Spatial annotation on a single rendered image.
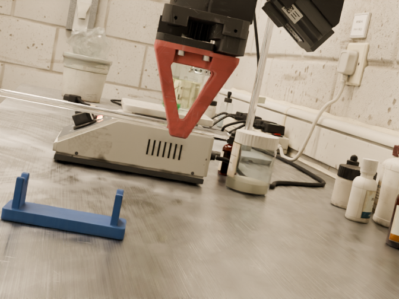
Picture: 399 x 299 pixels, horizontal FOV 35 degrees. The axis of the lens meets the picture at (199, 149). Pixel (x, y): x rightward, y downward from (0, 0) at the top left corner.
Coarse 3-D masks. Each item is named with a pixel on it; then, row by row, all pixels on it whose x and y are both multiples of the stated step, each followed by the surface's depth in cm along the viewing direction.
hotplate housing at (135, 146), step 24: (120, 120) 80; (72, 144) 79; (96, 144) 80; (120, 144) 80; (144, 144) 80; (168, 144) 81; (192, 144) 81; (120, 168) 81; (144, 168) 81; (168, 168) 81; (192, 168) 82
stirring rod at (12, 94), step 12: (12, 96) 51; (24, 96) 51; (36, 96) 51; (72, 108) 51; (84, 108) 51; (96, 108) 51; (132, 120) 52; (144, 120) 52; (156, 120) 52; (192, 132) 52; (204, 132) 52; (216, 132) 52
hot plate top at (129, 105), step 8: (128, 104) 80; (136, 104) 82; (144, 104) 85; (152, 104) 88; (160, 104) 92; (136, 112) 80; (144, 112) 80; (152, 112) 80; (160, 112) 81; (200, 120) 81; (208, 120) 82
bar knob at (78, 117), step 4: (84, 112) 81; (72, 116) 83; (76, 116) 82; (80, 116) 82; (84, 116) 82; (88, 116) 81; (92, 116) 82; (76, 120) 83; (80, 120) 82; (84, 120) 82; (88, 120) 81; (92, 120) 82; (96, 120) 82; (76, 124) 83; (80, 124) 82; (84, 124) 81; (88, 124) 81; (76, 128) 81
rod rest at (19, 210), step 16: (16, 192) 51; (16, 208) 51; (32, 208) 52; (48, 208) 53; (64, 208) 54; (32, 224) 51; (48, 224) 51; (64, 224) 51; (80, 224) 51; (96, 224) 51; (112, 224) 52
